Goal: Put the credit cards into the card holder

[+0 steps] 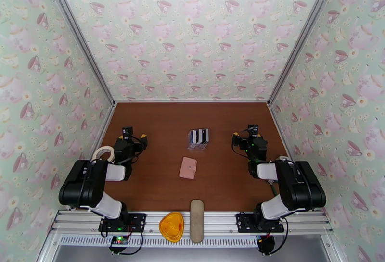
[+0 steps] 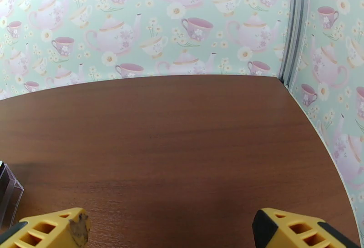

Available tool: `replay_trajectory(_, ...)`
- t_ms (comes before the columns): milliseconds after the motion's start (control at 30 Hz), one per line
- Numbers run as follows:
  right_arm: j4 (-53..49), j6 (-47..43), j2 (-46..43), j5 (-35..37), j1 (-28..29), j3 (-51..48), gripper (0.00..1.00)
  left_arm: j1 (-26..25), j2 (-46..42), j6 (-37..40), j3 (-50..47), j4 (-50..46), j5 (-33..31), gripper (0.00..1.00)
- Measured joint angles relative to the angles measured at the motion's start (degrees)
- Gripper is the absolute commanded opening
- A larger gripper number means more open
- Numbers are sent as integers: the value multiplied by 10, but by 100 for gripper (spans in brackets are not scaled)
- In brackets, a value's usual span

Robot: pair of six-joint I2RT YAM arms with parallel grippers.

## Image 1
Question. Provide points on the clear acrylic card stand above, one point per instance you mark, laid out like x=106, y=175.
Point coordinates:
x=197, y=147

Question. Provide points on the pink card holder wallet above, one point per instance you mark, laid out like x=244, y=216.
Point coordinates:
x=188, y=168

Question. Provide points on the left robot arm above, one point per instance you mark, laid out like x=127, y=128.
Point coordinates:
x=81, y=186

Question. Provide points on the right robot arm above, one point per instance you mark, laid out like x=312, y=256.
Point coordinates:
x=300, y=186

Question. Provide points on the stack of plastic cards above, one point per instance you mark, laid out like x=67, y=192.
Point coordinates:
x=192, y=137
x=198, y=136
x=205, y=135

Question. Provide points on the masking tape roll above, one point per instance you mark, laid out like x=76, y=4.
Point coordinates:
x=103, y=149

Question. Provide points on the small circuit board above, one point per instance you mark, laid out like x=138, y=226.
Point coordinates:
x=119, y=240

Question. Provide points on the orange triangular plastic object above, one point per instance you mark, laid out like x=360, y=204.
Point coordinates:
x=171, y=228

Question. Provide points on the beige oblong case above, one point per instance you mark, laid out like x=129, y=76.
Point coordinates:
x=196, y=222

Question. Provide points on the black round device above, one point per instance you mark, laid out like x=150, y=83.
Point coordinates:
x=266, y=245

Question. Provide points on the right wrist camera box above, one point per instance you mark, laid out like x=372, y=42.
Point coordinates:
x=252, y=131

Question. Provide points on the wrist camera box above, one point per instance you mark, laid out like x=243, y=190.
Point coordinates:
x=252, y=131
x=127, y=132

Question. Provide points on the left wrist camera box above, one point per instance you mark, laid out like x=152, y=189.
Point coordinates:
x=127, y=132

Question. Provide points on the aluminium side rail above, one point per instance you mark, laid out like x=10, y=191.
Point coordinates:
x=278, y=123
x=106, y=123

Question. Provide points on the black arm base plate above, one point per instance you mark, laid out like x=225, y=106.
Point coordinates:
x=137, y=221
x=243, y=222

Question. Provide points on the aluminium mounting rail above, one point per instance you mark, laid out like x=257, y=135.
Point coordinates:
x=216, y=222

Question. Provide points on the aluminium frame post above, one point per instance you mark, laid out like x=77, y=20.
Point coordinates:
x=303, y=38
x=78, y=35

